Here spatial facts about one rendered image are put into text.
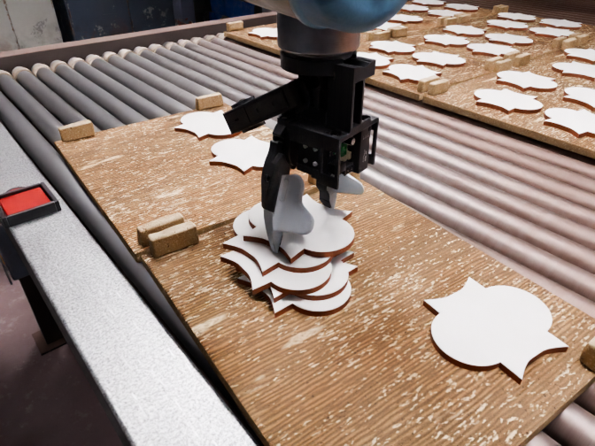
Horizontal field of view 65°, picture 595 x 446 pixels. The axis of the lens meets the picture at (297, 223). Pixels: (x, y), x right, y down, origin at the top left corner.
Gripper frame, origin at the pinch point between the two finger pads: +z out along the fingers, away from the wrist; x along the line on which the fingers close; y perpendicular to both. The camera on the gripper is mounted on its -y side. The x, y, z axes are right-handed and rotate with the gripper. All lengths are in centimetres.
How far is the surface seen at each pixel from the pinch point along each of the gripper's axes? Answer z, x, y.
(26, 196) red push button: 4.9, -14.0, -40.9
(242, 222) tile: 0.9, -3.2, -6.4
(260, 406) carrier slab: 4.3, -19.1, 10.7
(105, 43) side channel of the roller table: 4, 44, -110
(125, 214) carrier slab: 4.2, -8.3, -24.1
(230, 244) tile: 0.9, -7.3, -4.3
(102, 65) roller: 6, 35, -98
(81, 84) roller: 6, 23, -88
